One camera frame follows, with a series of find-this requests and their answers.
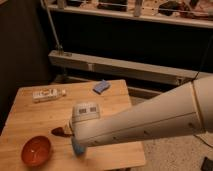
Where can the dark red eraser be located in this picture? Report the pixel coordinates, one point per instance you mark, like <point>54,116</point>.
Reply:
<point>59,131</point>

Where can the blue sponge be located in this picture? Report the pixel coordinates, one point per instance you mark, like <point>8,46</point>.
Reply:
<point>101,86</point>

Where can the metal lamp pole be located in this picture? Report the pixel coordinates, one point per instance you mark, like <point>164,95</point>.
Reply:
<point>58,45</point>

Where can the cluttered upper shelf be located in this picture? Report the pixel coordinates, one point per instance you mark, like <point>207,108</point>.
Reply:
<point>194,13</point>

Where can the white plastic bottle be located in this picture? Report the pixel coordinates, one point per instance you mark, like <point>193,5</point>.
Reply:
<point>48,94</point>

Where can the wooden table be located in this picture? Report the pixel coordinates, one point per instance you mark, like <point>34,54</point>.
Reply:
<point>28,119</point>

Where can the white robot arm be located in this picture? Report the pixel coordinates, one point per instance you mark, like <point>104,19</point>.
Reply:
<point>185,110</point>

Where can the red ceramic bowl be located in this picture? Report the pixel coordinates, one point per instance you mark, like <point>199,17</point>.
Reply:
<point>36,151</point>

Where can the white baseboard heater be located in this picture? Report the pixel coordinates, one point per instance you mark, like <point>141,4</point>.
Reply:
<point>135,70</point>

